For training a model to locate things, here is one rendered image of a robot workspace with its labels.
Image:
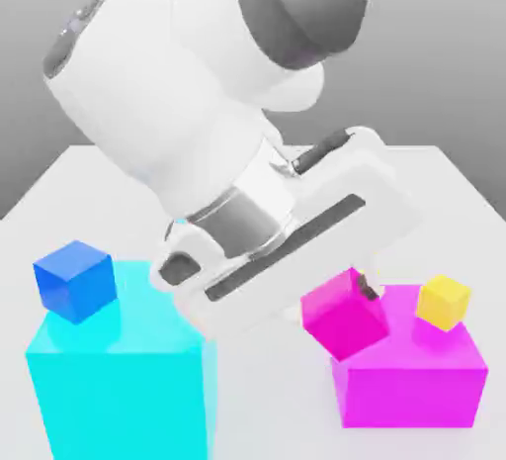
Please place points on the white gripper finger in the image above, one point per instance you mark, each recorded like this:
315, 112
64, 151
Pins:
367, 288

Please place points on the large cyan box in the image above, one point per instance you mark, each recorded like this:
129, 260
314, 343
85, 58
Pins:
118, 388

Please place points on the large magenta box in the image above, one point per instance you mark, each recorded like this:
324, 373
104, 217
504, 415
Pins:
415, 388

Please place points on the small magenta cube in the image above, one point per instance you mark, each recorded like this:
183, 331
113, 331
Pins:
340, 317

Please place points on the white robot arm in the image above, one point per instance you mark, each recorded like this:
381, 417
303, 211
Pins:
158, 84

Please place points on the small blue cube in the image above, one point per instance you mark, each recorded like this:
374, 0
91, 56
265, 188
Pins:
75, 282

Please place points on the small yellow cube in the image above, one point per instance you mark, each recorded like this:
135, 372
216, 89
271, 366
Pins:
442, 301

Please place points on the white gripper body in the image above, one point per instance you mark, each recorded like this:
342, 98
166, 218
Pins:
355, 183

